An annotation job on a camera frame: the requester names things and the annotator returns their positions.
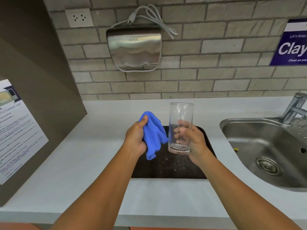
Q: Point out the person's right thumb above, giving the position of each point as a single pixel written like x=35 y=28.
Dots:
x=186 y=131

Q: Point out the white wall socket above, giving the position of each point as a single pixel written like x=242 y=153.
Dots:
x=79 y=17

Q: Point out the person's left hand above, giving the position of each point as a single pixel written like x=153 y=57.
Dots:
x=134 y=138

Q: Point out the person's left forearm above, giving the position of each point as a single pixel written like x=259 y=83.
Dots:
x=100 y=191

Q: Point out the brown cabinet side panel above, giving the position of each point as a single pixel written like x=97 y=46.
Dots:
x=36 y=93

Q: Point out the blue microfibre cloth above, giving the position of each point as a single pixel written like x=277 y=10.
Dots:
x=153 y=134

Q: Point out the person's left thumb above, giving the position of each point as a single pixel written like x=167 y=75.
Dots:
x=143 y=120

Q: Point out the stainless steel sink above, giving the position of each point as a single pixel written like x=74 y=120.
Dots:
x=266 y=150

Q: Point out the person's right hand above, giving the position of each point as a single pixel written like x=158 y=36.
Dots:
x=195 y=146

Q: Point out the person's right forearm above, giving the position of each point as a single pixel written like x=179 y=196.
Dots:
x=242 y=196

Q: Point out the tall clear drinking glass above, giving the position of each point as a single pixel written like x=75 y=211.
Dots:
x=180 y=126

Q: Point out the chrome faucet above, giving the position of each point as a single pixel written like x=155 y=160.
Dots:
x=293 y=108

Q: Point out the round sink drain strainer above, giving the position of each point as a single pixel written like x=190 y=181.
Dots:
x=268 y=165

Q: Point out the black speckled tray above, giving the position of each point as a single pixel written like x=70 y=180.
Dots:
x=172 y=165

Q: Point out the white printed instruction sheet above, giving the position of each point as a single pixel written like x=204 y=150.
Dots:
x=16 y=131

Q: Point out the blue and white wall sign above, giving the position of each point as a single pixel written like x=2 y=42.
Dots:
x=291 y=44

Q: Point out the stainless steel hand dryer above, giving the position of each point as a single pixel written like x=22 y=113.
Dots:
x=133 y=46

